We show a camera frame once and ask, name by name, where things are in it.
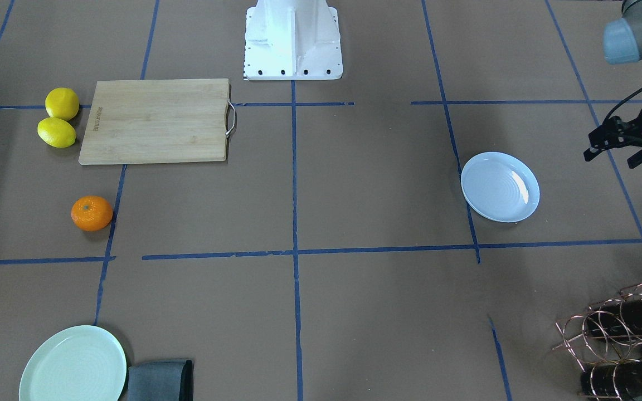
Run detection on orange mandarin fruit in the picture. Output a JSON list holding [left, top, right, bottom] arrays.
[[71, 195, 114, 232]]

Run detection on light blue plate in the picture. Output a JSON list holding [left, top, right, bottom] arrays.
[[460, 151, 542, 223]]

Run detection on dark wine bottle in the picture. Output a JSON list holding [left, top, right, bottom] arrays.
[[580, 361, 642, 400], [585, 300, 642, 338]]

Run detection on copper wire bottle rack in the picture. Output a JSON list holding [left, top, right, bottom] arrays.
[[555, 282, 642, 400]]

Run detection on bamboo cutting board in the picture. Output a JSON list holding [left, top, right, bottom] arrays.
[[79, 78, 236, 165]]

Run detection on dark wine bottle upper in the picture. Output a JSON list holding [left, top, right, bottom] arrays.
[[585, 300, 642, 338]]

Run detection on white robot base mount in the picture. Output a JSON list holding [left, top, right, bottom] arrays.
[[243, 1, 344, 81]]

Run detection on upper yellow lemon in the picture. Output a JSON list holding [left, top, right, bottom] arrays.
[[44, 88, 81, 121]]

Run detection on lower yellow lemon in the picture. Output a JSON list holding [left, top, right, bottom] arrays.
[[37, 117, 77, 148]]

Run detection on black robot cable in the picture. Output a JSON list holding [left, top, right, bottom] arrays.
[[604, 68, 642, 124]]

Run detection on folded dark grey cloth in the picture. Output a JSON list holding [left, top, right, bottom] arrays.
[[127, 359, 193, 400]]

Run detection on dark wine bottle lower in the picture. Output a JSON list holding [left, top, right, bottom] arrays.
[[580, 361, 642, 400]]

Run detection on light green plate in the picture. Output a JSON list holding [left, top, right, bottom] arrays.
[[18, 325, 128, 400]]

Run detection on yellow lemon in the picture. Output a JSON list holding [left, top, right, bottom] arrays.
[[37, 117, 77, 148], [44, 88, 81, 121]]

